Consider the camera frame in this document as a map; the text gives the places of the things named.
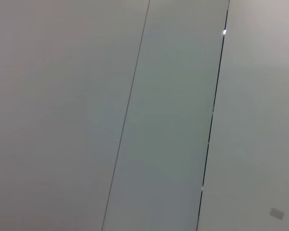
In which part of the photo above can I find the small grey rectangular label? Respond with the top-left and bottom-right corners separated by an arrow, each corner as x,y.
269,207 -> 285,220

